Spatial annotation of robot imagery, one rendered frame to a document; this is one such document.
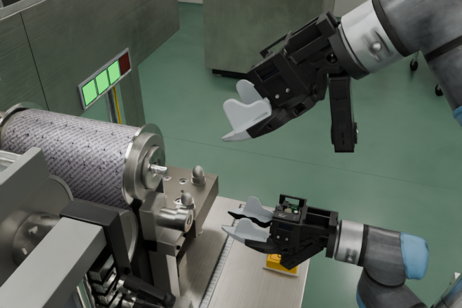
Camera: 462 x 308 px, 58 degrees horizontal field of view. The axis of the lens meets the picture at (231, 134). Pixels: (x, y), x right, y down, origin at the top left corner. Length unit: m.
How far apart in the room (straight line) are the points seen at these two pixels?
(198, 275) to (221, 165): 1.76
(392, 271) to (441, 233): 1.76
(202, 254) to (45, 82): 0.53
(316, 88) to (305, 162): 2.27
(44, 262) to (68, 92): 0.74
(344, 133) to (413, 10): 0.17
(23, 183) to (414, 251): 0.61
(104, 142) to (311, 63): 0.36
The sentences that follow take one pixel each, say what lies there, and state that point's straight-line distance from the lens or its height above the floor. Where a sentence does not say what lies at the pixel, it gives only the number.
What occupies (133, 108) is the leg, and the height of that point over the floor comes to 0.84.
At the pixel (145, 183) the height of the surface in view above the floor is 1.24.
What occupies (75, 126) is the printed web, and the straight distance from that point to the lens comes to 0.75.
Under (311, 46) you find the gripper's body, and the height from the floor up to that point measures 1.51.
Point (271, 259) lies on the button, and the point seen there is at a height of 0.92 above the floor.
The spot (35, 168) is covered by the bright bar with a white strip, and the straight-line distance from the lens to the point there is 0.45.
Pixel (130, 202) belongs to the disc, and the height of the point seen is 1.22.
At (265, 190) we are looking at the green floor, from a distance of 2.54.
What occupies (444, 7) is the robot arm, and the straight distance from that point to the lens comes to 0.46.
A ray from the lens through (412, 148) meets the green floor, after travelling 3.11.
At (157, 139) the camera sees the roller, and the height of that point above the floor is 1.29.
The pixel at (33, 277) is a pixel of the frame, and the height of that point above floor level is 1.44.
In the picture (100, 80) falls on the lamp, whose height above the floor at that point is 1.19.
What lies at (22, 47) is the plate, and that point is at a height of 1.37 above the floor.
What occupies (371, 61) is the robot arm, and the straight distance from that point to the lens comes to 0.48.
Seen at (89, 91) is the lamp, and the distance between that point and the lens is 1.12.
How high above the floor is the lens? 1.70
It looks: 35 degrees down
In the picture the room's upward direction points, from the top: straight up
